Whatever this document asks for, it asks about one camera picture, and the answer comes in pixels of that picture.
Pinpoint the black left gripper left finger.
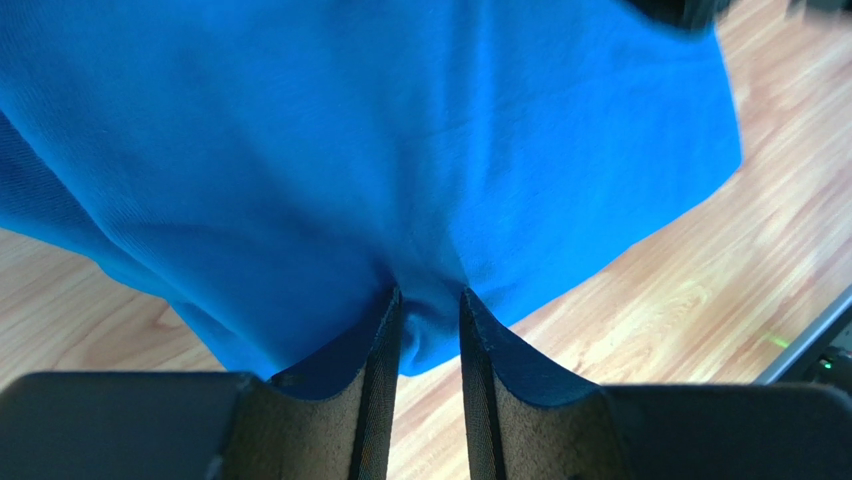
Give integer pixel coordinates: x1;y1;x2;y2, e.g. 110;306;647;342
219;288;403;479

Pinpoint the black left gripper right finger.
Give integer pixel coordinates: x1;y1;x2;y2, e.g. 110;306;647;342
459;289;633;479

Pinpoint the blue t shirt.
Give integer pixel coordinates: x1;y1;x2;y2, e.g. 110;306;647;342
1;1;742;377

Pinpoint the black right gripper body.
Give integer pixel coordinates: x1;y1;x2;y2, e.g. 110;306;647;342
623;0;733;33

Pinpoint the aluminium frame rail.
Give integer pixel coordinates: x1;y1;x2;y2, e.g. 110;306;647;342
755;286;851;393

